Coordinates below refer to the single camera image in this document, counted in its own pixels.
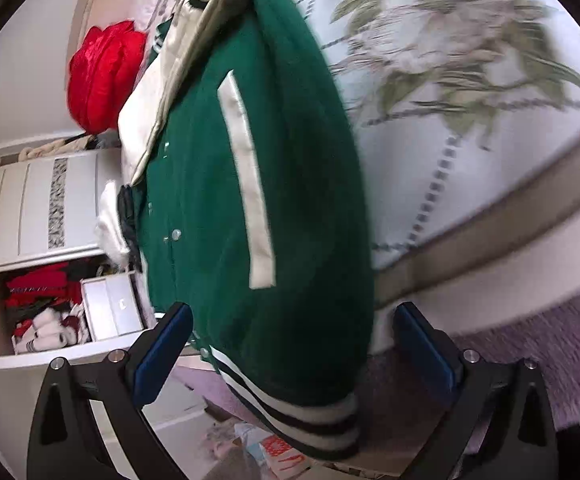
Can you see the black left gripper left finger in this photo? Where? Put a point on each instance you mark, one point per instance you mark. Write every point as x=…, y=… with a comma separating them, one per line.
x=65, y=441

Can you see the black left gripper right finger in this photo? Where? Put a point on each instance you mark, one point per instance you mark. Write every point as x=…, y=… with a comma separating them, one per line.
x=498, y=423

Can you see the green and cream varsity jacket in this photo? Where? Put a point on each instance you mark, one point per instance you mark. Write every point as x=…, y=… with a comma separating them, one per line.
x=249, y=208

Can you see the red and white folded clothes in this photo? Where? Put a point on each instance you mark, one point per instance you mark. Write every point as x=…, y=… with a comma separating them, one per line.
x=42, y=308

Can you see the purple floral bed blanket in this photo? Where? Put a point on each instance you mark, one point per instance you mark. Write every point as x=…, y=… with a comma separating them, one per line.
x=398, y=410

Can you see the white box on shelf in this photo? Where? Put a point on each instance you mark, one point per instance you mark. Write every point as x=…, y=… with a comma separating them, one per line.
x=111, y=306

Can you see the white bedside cabinet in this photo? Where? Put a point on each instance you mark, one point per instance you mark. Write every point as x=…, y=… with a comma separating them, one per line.
x=48, y=212

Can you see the pile of colourful gift bags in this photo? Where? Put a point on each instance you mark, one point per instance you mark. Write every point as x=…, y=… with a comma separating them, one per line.
x=244, y=451

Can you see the white fluffy folded garment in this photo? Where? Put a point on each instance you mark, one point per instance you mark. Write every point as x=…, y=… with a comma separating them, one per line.
x=110, y=238

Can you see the red puffy garment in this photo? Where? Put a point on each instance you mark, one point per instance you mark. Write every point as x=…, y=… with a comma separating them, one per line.
x=102, y=74

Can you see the white quilted floral bedspread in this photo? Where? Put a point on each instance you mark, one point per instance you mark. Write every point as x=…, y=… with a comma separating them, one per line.
x=453, y=102

